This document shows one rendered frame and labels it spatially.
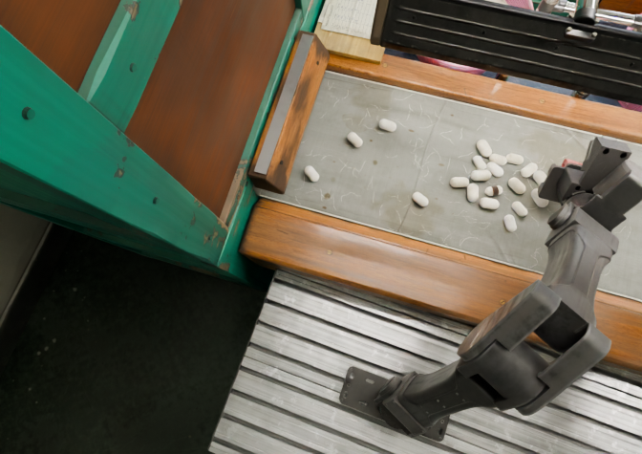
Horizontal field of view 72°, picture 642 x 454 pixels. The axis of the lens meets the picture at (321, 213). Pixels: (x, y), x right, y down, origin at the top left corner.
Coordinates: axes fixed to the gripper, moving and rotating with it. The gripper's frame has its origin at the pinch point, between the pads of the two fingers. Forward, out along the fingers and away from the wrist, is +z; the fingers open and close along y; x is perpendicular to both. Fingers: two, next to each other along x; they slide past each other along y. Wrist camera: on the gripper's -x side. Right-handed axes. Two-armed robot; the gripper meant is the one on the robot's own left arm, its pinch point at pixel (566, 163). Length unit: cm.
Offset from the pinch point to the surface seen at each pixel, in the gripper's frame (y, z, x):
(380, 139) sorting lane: 34.6, -0.8, 3.7
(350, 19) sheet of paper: 47, 14, -13
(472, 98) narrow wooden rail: 19.2, 7.3, -5.5
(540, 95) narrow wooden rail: 6.8, 10.1, -8.1
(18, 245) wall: 140, 0, 71
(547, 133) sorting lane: 3.3, 6.8, -2.3
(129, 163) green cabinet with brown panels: 55, -51, -13
